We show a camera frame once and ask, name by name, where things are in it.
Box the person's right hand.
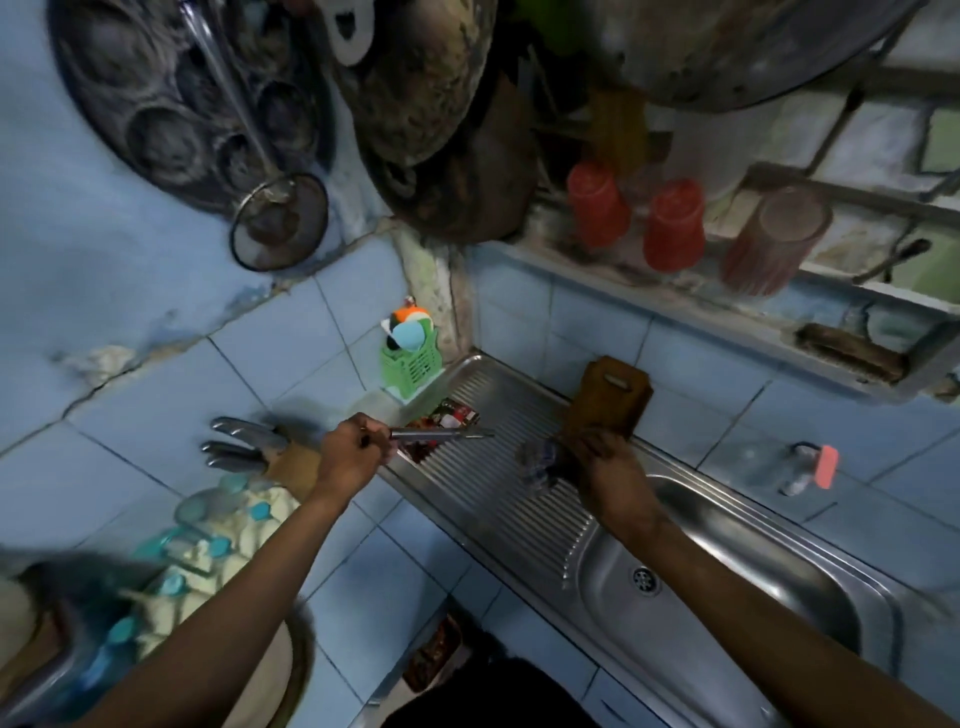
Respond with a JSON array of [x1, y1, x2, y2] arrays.
[[566, 428, 665, 545]]

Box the person's left hand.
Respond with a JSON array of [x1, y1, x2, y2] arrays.
[[316, 412, 395, 505]]

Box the checked dishcloth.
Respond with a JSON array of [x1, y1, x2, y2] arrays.
[[517, 438, 579, 496]]

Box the knives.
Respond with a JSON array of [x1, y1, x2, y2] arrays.
[[359, 425, 496, 450]]

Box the small wooden cutting board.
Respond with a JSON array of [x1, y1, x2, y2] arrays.
[[562, 356, 654, 444]]

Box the person's left forearm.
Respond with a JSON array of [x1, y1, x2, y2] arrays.
[[74, 487, 350, 728]]

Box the person's right forearm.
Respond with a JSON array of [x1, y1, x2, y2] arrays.
[[637, 517, 960, 728]]

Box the person's black clothing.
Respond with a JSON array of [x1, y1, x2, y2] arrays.
[[382, 656, 601, 728]]

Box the wooden knife block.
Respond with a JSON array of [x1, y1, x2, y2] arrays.
[[262, 427, 325, 502]]

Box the stainless steel sink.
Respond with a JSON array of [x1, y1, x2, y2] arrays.
[[378, 352, 946, 728]]

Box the green plastic basket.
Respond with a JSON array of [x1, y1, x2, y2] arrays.
[[378, 318, 444, 401]]

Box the red black sachet pack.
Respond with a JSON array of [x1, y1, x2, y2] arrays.
[[401, 398, 481, 463]]

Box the cream cup rack teal knobs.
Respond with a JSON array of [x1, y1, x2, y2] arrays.
[[119, 479, 301, 661]]

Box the round brown-rimmed plate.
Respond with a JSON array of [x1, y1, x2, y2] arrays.
[[251, 607, 316, 728]]

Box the small round metal strainer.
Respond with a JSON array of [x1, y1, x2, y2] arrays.
[[179, 0, 331, 273]]

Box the red plastic cup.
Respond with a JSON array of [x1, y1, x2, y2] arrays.
[[643, 178, 708, 274], [566, 161, 633, 249]]

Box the wooden scrub brush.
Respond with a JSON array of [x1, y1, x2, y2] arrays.
[[794, 322, 910, 384]]

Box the red striped drinking glass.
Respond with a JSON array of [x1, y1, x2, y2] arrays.
[[721, 185, 834, 298]]

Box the large dark brown wok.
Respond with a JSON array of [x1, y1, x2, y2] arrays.
[[359, 74, 541, 245]]

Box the white plastic cup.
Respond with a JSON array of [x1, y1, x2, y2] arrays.
[[663, 101, 781, 204]]

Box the yellow plastic cup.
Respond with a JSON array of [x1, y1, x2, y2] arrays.
[[588, 86, 650, 181]]

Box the dark round hanging pan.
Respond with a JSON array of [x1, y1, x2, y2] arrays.
[[46, 0, 337, 217], [599, 0, 931, 114]]

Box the white faucet orange handle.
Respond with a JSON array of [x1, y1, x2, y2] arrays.
[[779, 442, 840, 498]]

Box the black knob handle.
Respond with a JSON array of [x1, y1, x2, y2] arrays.
[[851, 238, 934, 286]]

